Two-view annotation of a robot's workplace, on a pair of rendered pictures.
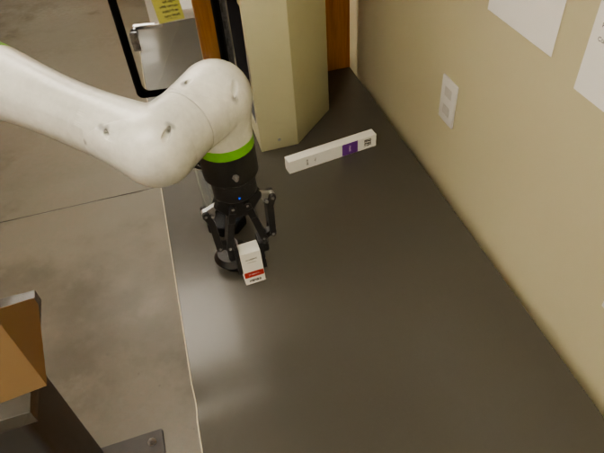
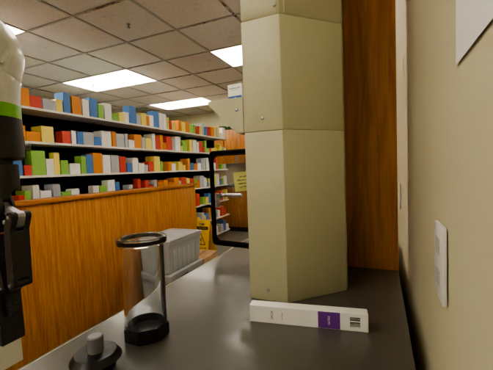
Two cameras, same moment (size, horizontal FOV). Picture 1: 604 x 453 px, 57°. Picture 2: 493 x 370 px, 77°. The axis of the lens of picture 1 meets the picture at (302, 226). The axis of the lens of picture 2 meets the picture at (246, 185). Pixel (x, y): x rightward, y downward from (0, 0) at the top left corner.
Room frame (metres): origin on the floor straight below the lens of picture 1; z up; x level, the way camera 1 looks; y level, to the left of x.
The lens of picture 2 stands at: (0.59, -0.41, 1.31)
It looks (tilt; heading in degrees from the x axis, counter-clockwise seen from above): 3 degrees down; 36
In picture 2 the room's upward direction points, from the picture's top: 2 degrees counter-clockwise
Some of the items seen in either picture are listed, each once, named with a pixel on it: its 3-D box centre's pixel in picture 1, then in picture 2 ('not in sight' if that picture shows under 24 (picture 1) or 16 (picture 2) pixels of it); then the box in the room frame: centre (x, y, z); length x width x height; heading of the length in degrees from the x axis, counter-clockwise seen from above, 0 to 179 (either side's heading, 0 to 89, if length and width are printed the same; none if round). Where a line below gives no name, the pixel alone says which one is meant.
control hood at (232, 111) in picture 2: not in sight; (247, 123); (1.44, 0.19, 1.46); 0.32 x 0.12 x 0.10; 12
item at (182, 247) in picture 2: not in sight; (171, 249); (2.72, 2.12, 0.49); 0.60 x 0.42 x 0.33; 12
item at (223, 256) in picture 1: (233, 251); (95, 352); (0.88, 0.16, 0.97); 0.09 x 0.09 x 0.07
